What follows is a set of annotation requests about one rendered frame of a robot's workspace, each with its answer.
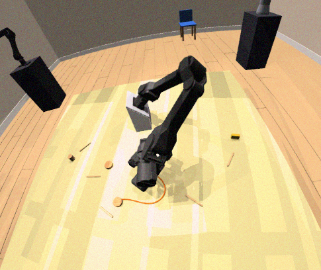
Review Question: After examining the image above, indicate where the small brown wooden block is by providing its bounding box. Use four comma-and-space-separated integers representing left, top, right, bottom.
230, 134, 240, 140

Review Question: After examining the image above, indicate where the round wooden button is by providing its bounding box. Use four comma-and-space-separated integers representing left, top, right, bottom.
113, 197, 123, 207

